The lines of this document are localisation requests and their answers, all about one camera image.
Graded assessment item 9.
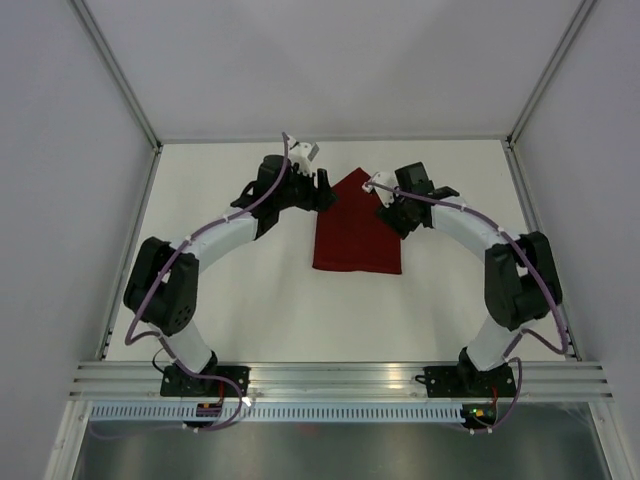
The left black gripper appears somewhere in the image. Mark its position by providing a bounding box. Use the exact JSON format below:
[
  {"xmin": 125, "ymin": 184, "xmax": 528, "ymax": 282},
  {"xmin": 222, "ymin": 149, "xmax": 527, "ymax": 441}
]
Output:
[{"xmin": 275, "ymin": 162, "xmax": 338, "ymax": 214}]

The dark red cloth napkin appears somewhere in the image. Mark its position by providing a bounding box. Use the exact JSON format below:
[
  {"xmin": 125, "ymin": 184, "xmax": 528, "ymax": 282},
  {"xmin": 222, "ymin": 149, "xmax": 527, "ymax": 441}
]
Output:
[{"xmin": 312, "ymin": 168, "xmax": 402, "ymax": 275}]

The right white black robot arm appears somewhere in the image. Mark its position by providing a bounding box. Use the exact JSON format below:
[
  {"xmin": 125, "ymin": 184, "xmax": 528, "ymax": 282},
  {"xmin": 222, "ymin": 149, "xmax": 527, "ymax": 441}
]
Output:
[{"xmin": 363, "ymin": 163, "xmax": 568, "ymax": 399}]

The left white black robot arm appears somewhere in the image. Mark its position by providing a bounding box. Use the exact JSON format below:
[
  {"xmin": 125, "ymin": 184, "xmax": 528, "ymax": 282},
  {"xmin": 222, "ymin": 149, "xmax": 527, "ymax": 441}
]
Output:
[{"xmin": 123, "ymin": 155, "xmax": 337, "ymax": 396}]

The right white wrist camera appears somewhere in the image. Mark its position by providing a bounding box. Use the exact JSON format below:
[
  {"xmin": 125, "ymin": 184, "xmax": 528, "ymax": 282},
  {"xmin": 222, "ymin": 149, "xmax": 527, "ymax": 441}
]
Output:
[{"xmin": 362, "ymin": 171, "xmax": 397, "ymax": 208}]

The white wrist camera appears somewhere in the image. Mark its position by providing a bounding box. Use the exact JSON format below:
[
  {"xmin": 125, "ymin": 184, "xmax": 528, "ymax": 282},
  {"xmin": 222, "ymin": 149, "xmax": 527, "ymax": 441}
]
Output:
[
  {"xmin": 288, "ymin": 140, "xmax": 320, "ymax": 165},
  {"xmin": 362, "ymin": 171, "xmax": 397, "ymax": 208}
]

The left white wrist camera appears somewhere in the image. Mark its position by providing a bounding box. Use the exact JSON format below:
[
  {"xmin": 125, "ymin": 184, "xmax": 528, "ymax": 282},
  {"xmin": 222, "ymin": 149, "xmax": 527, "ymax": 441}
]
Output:
[{"xmin": 288, "ymin": 140, "xmax": 320, "ymax": 165}]

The right aluminium side rail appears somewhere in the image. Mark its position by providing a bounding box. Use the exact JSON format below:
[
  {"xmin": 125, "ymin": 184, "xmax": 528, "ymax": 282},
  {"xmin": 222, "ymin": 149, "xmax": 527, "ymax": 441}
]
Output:
[{"xmin": 502, "ymin": 137, "xmax": 582, "ymax": 361}]

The aluminium side rail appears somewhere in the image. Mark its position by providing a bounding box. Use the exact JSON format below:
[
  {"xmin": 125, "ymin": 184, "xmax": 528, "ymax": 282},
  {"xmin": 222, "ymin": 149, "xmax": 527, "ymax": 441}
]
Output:
[
  {"xmin": 502, "ymin": 137, "xmax": 582, "ymax": 361},
  {"xmin": 93, "ymin": 145, "xmax": 163, "ymax": 360}
]

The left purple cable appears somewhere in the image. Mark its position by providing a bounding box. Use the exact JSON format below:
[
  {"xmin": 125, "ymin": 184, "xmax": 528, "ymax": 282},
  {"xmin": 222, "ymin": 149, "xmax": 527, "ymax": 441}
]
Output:
[{"xmin": 89, "ymin": 131, "xmax": 296, "ymax": 441}]

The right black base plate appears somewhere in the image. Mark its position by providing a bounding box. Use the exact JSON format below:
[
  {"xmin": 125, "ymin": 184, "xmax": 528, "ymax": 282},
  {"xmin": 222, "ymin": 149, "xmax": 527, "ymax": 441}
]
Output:
[{"xmin": 416, "ymin": 365, "xmax": 516, "ymax": 399}]

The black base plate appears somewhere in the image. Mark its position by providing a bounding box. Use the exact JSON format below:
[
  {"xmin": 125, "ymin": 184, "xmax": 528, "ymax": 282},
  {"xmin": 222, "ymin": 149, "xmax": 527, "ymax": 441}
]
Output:
[
  {"xmin": 416, "ymin": 365, "xmax": 516, "ymax": 399},
  {"xmin": 160, "ymin": 365, "xmax": 250, "ymax": 398}
]

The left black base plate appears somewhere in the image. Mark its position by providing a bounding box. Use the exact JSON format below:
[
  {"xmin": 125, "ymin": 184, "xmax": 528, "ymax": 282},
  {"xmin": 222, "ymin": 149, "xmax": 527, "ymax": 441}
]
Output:
[{"xmin": 160, "ymin": 365, "xmax": 250, "ymax": 398}]

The right aluminium frame post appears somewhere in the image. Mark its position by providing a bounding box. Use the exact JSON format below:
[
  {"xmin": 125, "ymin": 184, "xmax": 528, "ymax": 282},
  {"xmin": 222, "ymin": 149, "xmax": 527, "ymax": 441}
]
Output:
[{"xmin": 504, "ymin": 0, "xmax": 599, "ymax": 149}]

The aluminium frame post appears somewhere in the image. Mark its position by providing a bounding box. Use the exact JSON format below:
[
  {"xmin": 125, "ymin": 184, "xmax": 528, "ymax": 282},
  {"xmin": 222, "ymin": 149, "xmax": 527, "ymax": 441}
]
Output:
[
  {"xmin": 68, "ymin": 0, "xmax": 162, "ymax": 152},
  {"xmin": 504, "ymin": 0, "xmax": 599, "ymax": 149}
]

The left aluminium side rail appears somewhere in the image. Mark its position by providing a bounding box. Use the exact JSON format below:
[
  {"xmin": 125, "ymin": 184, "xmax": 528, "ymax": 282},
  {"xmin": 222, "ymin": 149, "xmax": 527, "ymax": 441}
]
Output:
[{"xmin": 93, "ymin": 145, "xmax": 163, "ymax": 360}]

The left aluminium frame post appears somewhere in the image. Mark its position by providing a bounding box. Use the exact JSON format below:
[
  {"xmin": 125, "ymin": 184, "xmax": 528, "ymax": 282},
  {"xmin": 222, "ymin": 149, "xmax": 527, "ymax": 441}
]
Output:
[{"xmin": 68, "ymin": 0, "xmax": 162, "ymax": 152}]

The front aluminium rail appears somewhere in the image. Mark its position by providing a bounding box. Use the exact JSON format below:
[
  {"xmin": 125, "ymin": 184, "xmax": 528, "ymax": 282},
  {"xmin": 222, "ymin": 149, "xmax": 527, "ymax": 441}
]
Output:
[{"xmin": 66, "ymin": 361, "xmax": 614, "ymax": 403}]

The white slotted cable duct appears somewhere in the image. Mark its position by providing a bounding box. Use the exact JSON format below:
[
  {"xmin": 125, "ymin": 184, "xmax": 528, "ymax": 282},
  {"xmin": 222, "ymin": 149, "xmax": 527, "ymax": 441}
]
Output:
[{"xmin": 89, "ymin": 401, "xmax": 463, "ymax": 423}]

